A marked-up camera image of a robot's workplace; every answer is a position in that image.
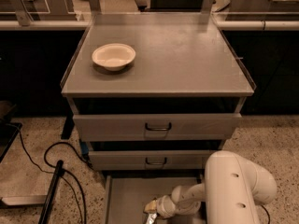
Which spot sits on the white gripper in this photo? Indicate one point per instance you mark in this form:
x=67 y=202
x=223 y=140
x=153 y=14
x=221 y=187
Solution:
x=163 y=205

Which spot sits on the silver redbull can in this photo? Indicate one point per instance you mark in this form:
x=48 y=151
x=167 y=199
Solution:
x=151 y=218

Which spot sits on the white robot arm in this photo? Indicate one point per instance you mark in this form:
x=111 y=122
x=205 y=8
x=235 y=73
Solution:
x=232 y=189

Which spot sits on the bottom grey drawer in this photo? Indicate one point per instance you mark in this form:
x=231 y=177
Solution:
x=126 y=197

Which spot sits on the grey drawer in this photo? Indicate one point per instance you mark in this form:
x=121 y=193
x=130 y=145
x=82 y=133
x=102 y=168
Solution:
x=132 y=127
x=126 y=197
x=135 y=160

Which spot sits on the middle grey drawer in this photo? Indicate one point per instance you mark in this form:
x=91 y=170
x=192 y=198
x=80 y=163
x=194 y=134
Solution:
x=135 y=160

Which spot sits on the top grey drawer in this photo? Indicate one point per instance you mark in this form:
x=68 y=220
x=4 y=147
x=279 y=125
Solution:
x=132 y=127

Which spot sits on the grey drawer cabinet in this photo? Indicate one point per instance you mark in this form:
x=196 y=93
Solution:
x=182 y=65

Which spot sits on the black bar on floor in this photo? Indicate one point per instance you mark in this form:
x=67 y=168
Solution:
x=51 y=193

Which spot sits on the white paper bowl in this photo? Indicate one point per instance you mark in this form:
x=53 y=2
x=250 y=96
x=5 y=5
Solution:
x=113 y=57

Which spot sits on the dark tray left edge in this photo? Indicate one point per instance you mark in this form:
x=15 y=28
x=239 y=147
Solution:
x=8 y=133

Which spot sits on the black middle drawer handle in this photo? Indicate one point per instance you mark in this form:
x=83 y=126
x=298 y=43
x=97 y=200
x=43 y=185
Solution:
x=156 y=162

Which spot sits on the black drawer handle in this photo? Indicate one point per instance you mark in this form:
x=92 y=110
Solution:
x=156 y=162
x=164 y=128

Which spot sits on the black top drawer handle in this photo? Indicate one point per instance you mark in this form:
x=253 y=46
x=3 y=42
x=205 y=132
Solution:
x=164 y=128

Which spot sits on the white horizontal rail pipe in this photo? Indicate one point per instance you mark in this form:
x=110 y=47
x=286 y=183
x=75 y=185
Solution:
x=223 y=25

